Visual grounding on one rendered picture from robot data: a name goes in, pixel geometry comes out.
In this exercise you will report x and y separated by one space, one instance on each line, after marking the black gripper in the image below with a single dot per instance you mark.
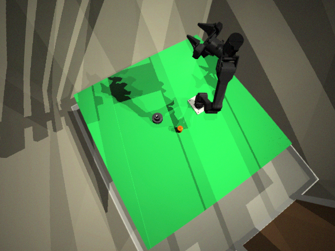
211 44

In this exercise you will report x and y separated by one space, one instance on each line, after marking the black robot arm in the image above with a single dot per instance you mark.
225 71

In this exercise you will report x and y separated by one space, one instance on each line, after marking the orange knob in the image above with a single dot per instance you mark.
179 129

